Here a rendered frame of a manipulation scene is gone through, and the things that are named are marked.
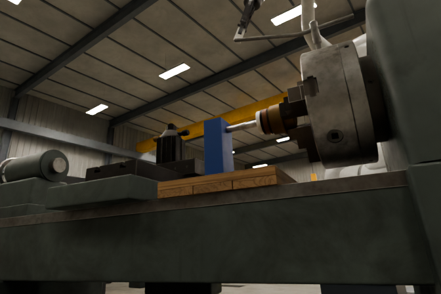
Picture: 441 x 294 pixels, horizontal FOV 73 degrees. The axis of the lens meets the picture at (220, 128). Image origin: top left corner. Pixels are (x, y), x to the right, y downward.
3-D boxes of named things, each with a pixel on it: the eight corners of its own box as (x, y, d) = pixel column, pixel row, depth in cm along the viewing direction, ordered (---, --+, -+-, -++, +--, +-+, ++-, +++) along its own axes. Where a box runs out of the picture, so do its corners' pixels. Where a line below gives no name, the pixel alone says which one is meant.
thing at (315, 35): (326, 61, 81) (317, 21, 82) (325, 60, 79) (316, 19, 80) (318, 63, 82) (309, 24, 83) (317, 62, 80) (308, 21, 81)
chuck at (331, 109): (360, 160, 90) (339, 60, 93) (365, 169, 61) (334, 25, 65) (329, 165, 93) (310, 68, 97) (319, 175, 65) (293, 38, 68)
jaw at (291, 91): (322, 96, 78) (315, 75, 68) (325, 113, 76) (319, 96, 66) (281, 105, 82) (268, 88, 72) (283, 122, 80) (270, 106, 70)
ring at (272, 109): (296, 106, 88) (266, 113, 92) (289, 94, 80) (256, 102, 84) (300, 136, 85) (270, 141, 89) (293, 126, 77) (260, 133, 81)
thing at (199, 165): (209, 178, 103) (209, 163, 105) (195, 172, 94) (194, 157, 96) (161, 185, 111) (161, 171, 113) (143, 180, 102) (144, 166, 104)
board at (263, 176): (308, 201, 91) (306, 188, 93) (277, 184, 61) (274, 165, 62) (220, 210, 103) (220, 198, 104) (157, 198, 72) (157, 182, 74)
